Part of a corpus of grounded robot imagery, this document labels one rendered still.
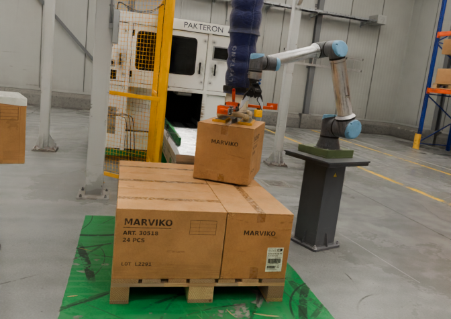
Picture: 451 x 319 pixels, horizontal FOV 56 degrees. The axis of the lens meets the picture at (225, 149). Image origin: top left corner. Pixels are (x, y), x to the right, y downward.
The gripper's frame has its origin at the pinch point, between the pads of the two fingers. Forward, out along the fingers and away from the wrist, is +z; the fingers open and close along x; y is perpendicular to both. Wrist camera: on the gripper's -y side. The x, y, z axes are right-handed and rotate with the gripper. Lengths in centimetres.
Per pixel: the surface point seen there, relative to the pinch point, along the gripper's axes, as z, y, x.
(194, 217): 58, -51, 39
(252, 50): -40, 33, -5
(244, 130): 14.9, 6.9, 1.0
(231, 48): -40, 36, 9
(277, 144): 75, 359, -154
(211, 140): 25.1, 16.5, 21.5
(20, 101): 9, 3, 141
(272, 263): 84, -50, -9
